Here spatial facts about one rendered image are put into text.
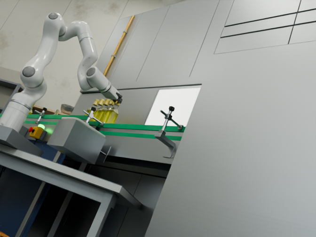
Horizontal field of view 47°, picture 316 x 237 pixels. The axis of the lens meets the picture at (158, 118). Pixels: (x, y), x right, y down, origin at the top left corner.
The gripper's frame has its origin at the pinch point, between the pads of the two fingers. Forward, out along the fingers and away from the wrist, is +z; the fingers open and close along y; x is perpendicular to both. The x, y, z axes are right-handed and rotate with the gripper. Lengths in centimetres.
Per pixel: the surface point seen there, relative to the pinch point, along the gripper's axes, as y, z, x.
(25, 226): -14, -10, -90
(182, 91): 41.3, 2.5, 13.2
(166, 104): 33.0, 4.9, 4.4
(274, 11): 100, -50, 27
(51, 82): -361, 241, 129
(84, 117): -8.9, -10.4, -20.1
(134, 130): 30.2, -11.2, -22.8
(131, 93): -2.8, 14.6, 13.2
